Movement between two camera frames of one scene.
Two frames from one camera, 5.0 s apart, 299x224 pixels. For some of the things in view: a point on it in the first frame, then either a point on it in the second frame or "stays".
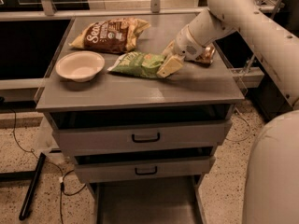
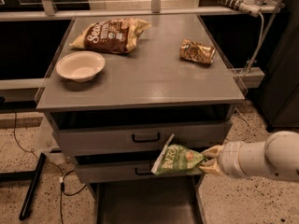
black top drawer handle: [145, 140] stays
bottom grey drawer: [171, 201] stays
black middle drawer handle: [146, 173] stays
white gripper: [186, 46] → [230, 161]
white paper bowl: [80, 65] stays
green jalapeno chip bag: [138, 63] → [176, 159]
